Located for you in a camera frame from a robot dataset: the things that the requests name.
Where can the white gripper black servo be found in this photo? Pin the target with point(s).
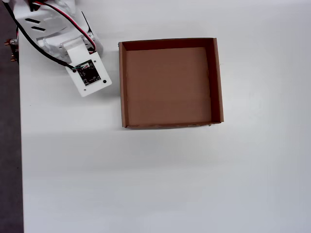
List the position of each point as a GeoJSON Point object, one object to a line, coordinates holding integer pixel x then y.
{"type": "Point", "coordinates": [52, 46]}

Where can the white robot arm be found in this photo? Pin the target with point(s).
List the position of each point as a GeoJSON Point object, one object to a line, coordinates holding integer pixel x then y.
{"type": "Point", "coordinates": [48, 17]}

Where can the brown cardboard box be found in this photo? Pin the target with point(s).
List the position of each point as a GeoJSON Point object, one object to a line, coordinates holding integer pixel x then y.
{"type": "Point", "coordinates": [167, 87]}

